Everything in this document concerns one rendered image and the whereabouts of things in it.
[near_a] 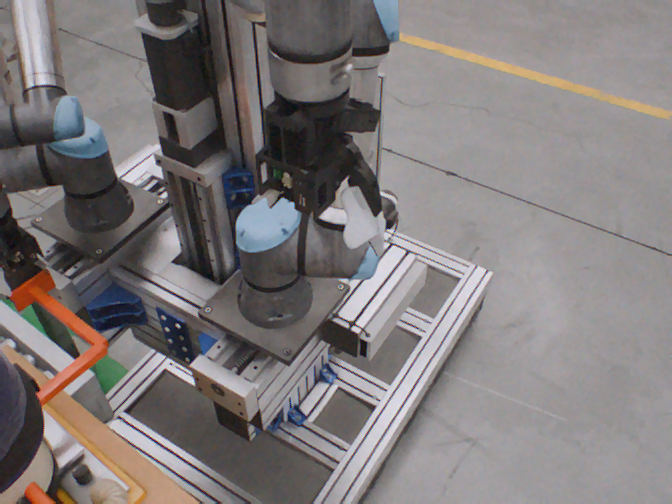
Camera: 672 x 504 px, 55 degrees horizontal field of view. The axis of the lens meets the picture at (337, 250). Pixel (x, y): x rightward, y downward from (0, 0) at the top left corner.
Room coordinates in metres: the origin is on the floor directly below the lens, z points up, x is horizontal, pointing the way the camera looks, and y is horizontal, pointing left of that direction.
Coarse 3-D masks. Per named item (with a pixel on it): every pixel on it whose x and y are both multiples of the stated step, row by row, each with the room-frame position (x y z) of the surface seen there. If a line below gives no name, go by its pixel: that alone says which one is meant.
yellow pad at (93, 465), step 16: (48, 416) 0.62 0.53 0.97; (80, 432) 0.59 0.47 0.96; (96, 448) 0.56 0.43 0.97; (80, 464) 0.51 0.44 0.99; (96, 464) 0.53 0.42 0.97; (112, 464) 0.53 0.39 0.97; (64, 480) 0.50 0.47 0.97; (80, 480) 0.49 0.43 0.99; (96, 480) 0.50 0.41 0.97; (128, 480) 0.50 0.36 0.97; (64, 496) 0.47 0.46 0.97; (80, 496) 0.47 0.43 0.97; (128, 496) 0.47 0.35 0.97; (144, 496) 0.48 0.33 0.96
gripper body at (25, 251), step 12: (12, 216) 0.83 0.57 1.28; (0, 228) 0.80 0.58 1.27; (12, 228) 0.84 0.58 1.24; (0, 240) 0.81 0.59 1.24; (12, 240) 0.82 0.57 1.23; (24, 240) 0.84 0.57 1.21; (36, 240) 0.84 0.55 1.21; (0, 252) 0.80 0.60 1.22; (12, 252) 0.80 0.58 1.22; (24, 252) 0.82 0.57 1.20; (36, 252) 0.85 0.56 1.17; (0, 264) 0.80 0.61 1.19; (12, 264) 0.80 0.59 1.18; (24, 264) 0.82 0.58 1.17
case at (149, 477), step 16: (16, 352) 0.78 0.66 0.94; (32, 368) 0.74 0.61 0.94; (64, 400) 0.67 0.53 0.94; (64, 416) 0.63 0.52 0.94; (80, 416) 0.64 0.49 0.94; (96, 432) 0.60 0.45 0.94; (112, 432) 0.60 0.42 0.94; (112, 448) 0.57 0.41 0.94; (128, 448) 0.57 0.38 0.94; (128, 464) 0.54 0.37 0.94; (144, 464) 0.54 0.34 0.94; (144, 480) 0.51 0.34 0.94; (160, 480) 0.51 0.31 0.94; (160, 496) 0.48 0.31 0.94; (176, 496) 0.48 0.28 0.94; (192, 496) 0.48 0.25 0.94
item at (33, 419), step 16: (16, 368) 0.56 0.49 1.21; (32, 384) 0.54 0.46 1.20; (32, 400) 0.51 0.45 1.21; (32, 416) 0.48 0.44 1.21; (32, 432) 0.46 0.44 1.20; (16, 448) 0.43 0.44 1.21; (32, 448) 0.45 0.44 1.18; (0, 464) 0.41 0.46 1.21; (16, 464) 0.42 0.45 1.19; (0, 480) 0.40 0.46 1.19
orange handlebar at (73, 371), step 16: (32, 288) 0.83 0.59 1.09; (48, 304) 0.79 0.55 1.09; (64, 320) 0.75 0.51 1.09; (80, 320) 0.75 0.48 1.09; (80, 336) 0.73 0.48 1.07; (96, 336) 0.72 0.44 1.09; (96, 352) 0.68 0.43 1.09; (64, 368) 0.65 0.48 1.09; (80, 368) 0.65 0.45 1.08; (48, 384) 0.61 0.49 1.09; (64, 384) 0.62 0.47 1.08; (48, 400) 0.59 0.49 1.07; (32, 496) 0.42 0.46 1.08; (48, 496) 0.42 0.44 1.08
